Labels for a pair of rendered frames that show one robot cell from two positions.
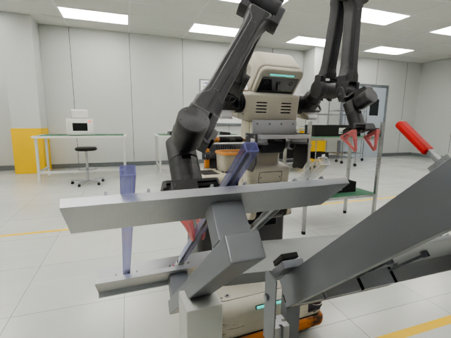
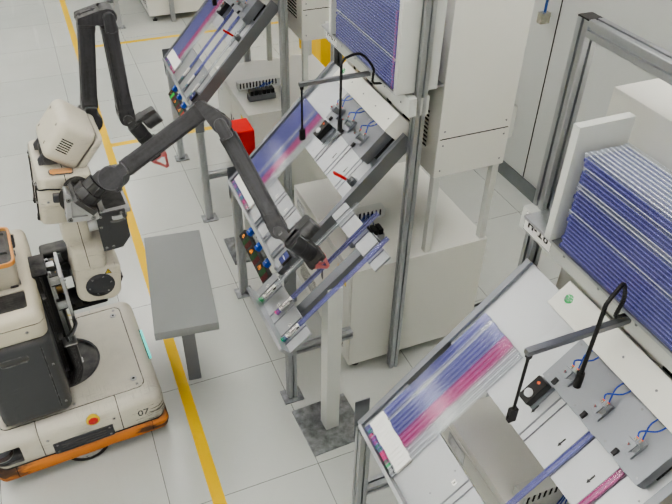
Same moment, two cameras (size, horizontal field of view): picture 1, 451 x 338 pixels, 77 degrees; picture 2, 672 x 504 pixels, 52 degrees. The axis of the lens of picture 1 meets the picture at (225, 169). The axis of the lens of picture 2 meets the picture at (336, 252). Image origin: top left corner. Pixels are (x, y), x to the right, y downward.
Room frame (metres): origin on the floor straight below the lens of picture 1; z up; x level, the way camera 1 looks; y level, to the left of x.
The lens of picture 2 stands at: (0.57, 1.88, 2.45)
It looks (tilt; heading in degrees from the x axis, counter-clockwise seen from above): 39 degrees down; 265
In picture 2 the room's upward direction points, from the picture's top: 1 degrees clockwise
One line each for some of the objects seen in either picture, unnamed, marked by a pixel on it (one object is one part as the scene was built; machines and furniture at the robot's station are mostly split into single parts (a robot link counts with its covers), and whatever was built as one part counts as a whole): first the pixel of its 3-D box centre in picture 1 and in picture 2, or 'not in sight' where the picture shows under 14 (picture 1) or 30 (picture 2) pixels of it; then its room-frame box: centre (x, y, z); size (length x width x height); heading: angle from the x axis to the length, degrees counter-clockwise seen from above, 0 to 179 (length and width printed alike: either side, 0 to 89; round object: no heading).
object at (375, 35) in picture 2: not in sight; (379, 23); (0.24, -0.58, 1.52); 0.51 x 0.13 x 0.27; 109
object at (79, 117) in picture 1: (80, 122); not in sight; (5.37, 2.70, 1.03); 0.44 x 0.37 x 0.46; 115
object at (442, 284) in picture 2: not in sight; (381, 262); (0.14, -0.67, 0.31); 0.70 x 0.65 x 0.62; 109
